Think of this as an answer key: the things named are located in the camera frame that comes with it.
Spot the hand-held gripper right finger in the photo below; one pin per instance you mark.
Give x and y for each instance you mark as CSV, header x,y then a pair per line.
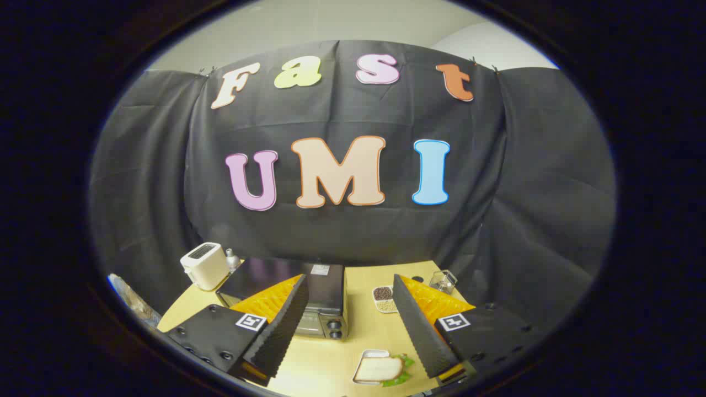
x,y
416,322

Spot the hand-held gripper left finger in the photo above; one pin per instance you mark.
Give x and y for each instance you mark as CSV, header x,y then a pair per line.
x,y
287,320

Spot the black toaster oven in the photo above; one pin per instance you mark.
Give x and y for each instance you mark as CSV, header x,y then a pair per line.
x,y
287,281

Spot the white bread lettuce sandwich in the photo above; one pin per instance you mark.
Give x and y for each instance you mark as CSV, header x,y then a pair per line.
x,y
379,369

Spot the white pop-up toaster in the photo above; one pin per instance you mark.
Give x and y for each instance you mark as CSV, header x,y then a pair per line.
x,y
204,266

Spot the white divided dish with beans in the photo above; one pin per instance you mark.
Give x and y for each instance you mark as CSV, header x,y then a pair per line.
x,y
384,299

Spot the white rectangular plate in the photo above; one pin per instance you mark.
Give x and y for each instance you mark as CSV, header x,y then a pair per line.
x,y
368,353

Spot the small silver shaker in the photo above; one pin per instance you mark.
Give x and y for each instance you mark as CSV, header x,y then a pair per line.
x,y
232,258

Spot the mottled grey brown object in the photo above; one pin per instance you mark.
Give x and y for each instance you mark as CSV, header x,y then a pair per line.
x,y
132,302

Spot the black backdrop cloth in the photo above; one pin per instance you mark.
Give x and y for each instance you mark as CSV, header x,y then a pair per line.
x,y
342,165

